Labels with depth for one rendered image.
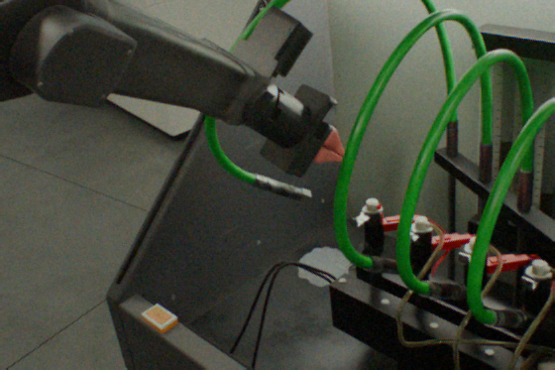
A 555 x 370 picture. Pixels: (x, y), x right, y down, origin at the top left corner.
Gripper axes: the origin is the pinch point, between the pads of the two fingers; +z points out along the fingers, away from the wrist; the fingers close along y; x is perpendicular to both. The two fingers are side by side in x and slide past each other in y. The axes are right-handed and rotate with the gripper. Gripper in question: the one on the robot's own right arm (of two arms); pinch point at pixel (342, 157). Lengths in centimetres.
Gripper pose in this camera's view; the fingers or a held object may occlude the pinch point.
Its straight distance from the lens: 85.7
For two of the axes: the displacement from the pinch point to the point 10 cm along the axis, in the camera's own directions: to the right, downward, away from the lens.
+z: 6.9, 4.0, 6.0
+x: -4.9, -3.4, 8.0
